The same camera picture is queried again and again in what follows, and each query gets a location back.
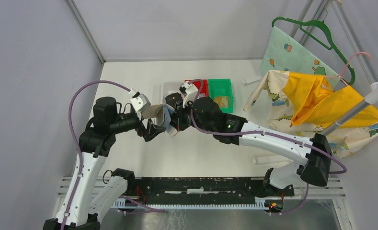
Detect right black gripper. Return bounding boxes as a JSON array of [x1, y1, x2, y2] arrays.
[[164, 99, 215, 134]]

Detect beige card holder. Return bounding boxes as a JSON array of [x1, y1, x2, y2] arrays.
[[142, 104, 178, 138]]

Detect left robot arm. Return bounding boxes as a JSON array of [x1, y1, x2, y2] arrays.
[[43, 94, 164, 230]]

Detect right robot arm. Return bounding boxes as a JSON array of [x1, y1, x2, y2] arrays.
[[165, 95, 332, 196]]

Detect black cards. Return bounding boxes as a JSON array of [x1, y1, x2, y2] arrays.
[[165, 92, 183, 109]]

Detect gold card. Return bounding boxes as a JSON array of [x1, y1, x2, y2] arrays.
[[213, 96, 229, 108]]

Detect white plastic bin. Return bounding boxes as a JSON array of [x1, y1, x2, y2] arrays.
[[160, 81, 183, 104]]

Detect red plastic bin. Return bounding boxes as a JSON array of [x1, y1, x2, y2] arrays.
[[185, 79, 209, 99]]

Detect green plastic bin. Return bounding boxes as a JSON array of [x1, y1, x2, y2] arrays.
[[208, 79, 234, 113]]

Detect clear plastic box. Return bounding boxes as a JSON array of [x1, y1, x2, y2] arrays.
[[241, 76, 262, 86]]

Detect dinosaur print cloth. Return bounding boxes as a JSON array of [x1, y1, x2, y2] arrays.
[[243, 70, 378, 158]]

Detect green patterned cloth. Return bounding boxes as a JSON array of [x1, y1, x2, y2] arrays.
[[260, 26, 340, 87]]

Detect yellow cloth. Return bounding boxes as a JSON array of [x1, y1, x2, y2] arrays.
[[283, 72, 364, 128]]

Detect green clothes hanger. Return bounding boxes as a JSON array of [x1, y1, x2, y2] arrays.
[[271, 17, 356, 85]]

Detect pink clothes hanger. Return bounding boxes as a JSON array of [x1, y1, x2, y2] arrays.
[[326, 51, 372, 88]]

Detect metal rack pole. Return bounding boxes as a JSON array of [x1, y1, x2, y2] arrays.
[[321, 82, 378, 136]]

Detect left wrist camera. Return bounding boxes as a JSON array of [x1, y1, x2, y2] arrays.
[[128, 89, 151, 120]]

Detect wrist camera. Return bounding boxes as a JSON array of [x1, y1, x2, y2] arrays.
[[128, 89, 151, 120], [179, 81, 198, 108]]

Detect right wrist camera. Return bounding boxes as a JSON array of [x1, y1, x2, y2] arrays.
[[179, 81, 198, 108]]

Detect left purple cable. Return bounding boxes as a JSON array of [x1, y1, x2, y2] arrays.
[[60, 80, 167, 230]]

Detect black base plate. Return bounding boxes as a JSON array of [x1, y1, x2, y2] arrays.
[[123, 177, 295, 206]]

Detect white cable tray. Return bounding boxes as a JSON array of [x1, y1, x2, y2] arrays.
[[111, 197, 267, 211]]

